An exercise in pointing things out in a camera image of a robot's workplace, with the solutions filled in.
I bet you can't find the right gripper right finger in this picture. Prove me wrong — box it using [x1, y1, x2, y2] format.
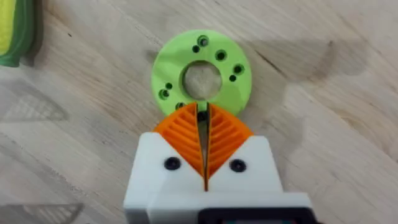
[205, 104, 284, 195]

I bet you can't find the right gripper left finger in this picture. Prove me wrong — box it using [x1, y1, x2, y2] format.
[123, 102, 207, 224]

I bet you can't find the green and yellow toy vegetable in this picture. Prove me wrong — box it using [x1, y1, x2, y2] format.
[0, 0, 35, 68]

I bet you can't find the green disc with holes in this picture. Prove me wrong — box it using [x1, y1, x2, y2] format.
[150, 29, 252, 118]

